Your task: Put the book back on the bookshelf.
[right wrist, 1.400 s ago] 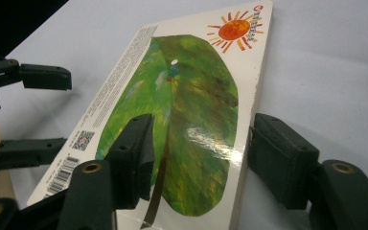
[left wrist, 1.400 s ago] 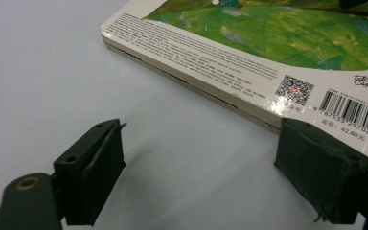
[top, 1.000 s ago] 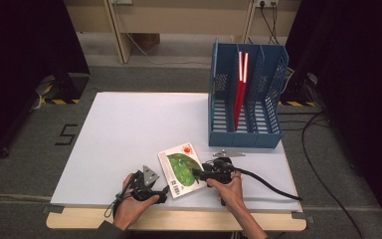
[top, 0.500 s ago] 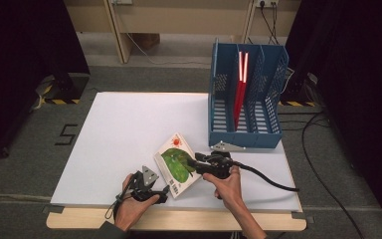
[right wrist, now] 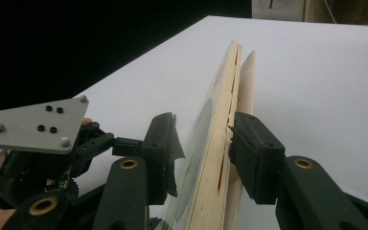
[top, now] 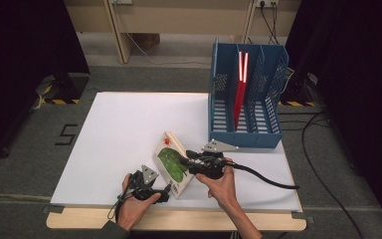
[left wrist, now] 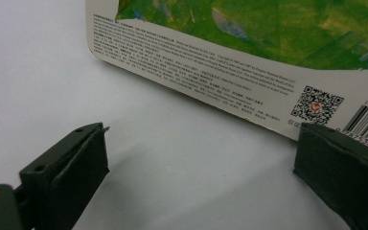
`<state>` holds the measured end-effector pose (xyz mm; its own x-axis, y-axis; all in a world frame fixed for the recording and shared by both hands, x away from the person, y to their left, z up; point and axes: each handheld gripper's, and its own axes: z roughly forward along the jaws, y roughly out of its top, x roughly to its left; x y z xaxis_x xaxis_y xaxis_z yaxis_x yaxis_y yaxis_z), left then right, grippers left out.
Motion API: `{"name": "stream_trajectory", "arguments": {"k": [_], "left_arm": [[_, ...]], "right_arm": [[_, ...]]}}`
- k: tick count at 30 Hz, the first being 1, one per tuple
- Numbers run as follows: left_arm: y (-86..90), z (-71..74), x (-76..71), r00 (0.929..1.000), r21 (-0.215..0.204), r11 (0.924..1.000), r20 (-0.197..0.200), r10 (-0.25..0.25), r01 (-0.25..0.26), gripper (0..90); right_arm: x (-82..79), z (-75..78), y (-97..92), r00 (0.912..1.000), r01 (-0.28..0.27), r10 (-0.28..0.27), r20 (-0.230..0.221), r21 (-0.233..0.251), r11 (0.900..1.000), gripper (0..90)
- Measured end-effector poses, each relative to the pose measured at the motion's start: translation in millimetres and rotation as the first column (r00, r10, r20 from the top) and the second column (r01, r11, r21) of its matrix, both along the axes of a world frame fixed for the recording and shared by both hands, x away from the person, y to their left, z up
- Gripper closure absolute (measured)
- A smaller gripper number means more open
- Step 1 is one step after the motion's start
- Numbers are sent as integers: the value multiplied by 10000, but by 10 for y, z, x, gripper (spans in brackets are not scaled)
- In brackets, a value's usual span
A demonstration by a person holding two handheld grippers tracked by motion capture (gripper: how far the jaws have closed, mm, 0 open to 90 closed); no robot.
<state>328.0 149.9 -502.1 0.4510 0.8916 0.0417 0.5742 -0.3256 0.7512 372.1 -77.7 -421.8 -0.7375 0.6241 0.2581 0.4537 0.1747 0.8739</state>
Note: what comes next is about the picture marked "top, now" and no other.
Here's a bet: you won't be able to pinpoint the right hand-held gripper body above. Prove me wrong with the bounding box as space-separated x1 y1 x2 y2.
188 138 240 180

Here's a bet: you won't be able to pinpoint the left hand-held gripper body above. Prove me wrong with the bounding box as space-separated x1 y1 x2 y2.
128 164 162 202

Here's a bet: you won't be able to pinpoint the white book with green leaf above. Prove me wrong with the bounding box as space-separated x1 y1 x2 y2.
151 130 195 200

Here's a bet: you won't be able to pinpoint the blue plastic file rack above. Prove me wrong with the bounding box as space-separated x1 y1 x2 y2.
208 42 290 149

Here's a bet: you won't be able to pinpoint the person's left hand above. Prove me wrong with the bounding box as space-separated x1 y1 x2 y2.
116 172 162 232

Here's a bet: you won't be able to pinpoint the person's right hand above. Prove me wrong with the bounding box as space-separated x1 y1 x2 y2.
195 165 237 208

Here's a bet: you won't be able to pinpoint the wooden table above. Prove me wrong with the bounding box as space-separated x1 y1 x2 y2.
45 91 308 232

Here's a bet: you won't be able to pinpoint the white table board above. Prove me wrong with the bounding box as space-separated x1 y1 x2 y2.
50 91 303 214

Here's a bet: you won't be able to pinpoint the grey tape strip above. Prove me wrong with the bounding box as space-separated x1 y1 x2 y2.
42 204 65 214
291 212 315 224

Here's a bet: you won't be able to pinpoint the black stand base striped tape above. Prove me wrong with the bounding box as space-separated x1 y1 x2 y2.
40 73 92 106
278 71 318 109

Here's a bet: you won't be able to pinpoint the brown cardboard box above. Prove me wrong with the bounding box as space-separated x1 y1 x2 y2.
134 33 161 52

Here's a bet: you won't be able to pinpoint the light wooden desk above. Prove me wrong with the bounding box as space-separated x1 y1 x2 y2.
63 0 302 65

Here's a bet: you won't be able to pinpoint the black curtain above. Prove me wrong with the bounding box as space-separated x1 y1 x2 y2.
0 0 92 166
284 0 382 230

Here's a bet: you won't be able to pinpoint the left hand-held gripper cable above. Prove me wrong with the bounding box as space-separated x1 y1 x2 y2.
106 172 137 222

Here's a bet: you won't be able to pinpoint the hand-held gripper cable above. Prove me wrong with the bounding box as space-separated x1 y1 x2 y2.
225 160 301 191
106 172 137 222

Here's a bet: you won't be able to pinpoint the right hand-held gripper cable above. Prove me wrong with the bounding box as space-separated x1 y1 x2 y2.
225 160 301 191

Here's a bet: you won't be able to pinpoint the black floor cable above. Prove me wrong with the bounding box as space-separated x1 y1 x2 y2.
298 111 366 239

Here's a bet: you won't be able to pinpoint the black plug cables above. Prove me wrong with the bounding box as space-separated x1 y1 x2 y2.
259 0 280 46

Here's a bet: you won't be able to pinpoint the white wall outlet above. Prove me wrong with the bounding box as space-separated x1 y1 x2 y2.
255 0 280 9

